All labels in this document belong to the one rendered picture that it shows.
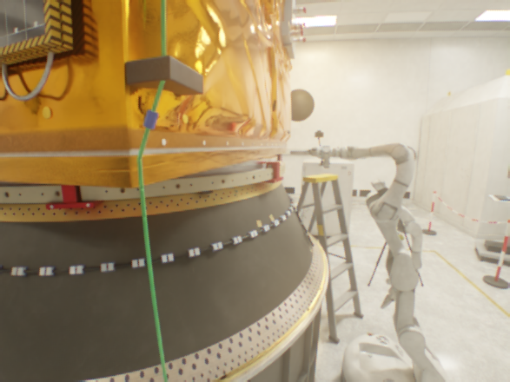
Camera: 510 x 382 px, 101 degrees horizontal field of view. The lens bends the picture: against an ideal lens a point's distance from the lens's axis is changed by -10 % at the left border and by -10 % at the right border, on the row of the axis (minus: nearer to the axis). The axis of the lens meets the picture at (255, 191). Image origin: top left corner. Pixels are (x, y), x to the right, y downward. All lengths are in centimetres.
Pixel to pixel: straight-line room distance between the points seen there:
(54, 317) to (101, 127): 58
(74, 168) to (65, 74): 14
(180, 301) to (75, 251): 33
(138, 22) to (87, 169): 23
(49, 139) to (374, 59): 902
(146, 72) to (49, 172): 25
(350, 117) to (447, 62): 338
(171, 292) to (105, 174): 46
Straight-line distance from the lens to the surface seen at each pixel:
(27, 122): 53
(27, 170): 55
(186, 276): 78
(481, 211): 637
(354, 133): 864
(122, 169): 38
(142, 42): 41
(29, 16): 45
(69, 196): 78
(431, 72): 962
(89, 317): 81
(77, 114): 43
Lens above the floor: 181
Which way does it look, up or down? 11 degrees down
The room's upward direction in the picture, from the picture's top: straight up
